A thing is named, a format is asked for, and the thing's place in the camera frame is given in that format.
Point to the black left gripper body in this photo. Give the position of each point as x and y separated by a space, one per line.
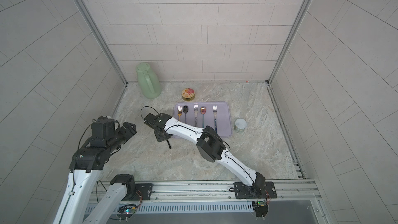
127 129

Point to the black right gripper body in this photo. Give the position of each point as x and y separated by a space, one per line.
160 138

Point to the gold ornate fork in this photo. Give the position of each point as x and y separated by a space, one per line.
179 112

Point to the silver fork patterned handle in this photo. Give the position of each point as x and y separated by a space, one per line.
196 111

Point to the iridescent spoon blue handle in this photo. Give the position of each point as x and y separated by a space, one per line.
203 112

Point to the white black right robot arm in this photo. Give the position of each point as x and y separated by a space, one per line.
210 145

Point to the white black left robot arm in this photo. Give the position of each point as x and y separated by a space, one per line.
85 169

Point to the green plastic jug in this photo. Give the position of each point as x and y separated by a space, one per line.
148 81

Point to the round gold tea tin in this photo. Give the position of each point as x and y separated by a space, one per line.
188 94

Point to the lavender plastic tray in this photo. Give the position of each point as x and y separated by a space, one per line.
224 127

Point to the left circuit board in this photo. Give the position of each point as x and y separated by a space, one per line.
128 209

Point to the circuit board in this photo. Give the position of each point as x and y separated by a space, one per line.
128 209
260 208

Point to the right circuit board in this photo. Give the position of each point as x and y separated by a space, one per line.
260 208

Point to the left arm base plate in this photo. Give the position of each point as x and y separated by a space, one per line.
140 192

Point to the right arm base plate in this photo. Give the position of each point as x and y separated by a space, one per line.
267 191

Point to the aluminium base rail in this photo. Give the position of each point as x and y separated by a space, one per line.
222 191

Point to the aluminium corner post left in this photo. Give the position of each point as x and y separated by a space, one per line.
99 38

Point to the aluminium corner post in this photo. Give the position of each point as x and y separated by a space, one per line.
295 27
99 38

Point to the aluminium corner post right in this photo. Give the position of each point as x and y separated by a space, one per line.
295 27

